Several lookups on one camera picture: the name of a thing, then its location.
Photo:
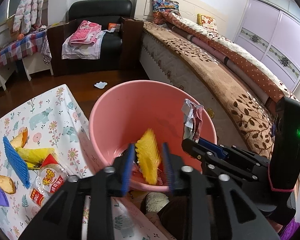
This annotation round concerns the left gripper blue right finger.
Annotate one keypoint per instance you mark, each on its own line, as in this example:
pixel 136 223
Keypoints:
pixel 168 165

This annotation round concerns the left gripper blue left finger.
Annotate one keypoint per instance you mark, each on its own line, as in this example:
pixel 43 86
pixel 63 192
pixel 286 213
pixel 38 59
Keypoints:
pixel 126 168

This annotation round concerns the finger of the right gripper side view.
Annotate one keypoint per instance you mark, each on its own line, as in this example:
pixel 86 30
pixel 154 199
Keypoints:
pixel 213 148

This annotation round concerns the yellow foam fruit net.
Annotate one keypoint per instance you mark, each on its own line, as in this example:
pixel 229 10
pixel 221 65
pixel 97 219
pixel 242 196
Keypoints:
pixel 148 156

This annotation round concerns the red white wrapper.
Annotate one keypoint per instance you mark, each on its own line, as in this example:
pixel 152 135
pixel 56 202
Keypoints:
pixel 193 120

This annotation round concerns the orange peel piece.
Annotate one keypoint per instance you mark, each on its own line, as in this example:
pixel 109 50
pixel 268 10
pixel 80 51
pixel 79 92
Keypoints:
pixel 21 139
pixel 7 185

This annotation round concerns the pink plastic trash bin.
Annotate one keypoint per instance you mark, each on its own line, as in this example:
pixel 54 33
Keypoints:
pixel 122 115

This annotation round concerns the bed with brown blanket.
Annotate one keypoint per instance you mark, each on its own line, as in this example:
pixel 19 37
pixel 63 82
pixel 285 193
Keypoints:
pixel 241 112

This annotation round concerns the clear red snack package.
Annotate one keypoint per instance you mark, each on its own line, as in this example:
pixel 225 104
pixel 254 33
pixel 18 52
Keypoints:
pixel 51 176

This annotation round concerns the white paper scrap on floor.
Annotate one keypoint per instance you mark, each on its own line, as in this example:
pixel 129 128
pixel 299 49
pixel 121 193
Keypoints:
pixel 100 85

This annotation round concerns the orange dotted quilt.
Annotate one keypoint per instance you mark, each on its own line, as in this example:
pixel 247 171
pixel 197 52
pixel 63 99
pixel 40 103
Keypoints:
pixel 250 65

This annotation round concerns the floral bear tablecloth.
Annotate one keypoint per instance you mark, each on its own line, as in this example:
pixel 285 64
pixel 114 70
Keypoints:
pixel 42 142

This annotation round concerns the yellow plastic bag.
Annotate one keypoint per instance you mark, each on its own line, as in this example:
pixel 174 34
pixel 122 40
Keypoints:
pixel 34 158

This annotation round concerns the yellow floral pillow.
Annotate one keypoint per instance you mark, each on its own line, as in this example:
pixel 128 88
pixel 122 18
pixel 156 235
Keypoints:
pixel 207 22

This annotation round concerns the white cloth on armchair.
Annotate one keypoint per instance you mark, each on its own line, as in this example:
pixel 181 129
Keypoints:
pixel 88 52

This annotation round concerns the lilac wardrobe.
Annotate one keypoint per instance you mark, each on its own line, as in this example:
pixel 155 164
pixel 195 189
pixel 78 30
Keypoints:
pixel 270 31

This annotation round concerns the pink folded clothes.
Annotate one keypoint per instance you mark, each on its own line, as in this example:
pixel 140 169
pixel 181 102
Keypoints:
pixel 85 34

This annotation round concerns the colourful patterned pillow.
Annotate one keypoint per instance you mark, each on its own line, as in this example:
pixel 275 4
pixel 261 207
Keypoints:
pixel 160 6

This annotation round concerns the plaid covered side table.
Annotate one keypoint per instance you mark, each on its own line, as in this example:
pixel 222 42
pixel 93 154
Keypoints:
pixel 33 51

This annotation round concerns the black leather armchair far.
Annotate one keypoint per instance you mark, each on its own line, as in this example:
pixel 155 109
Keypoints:
pixel 108 14

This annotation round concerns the orange fruit on side table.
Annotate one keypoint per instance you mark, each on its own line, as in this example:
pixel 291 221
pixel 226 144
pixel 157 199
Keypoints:
pixel 20 37

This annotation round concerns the pink white puffer jacket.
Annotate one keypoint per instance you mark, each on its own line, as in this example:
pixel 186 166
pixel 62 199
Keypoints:
pixel 28 14

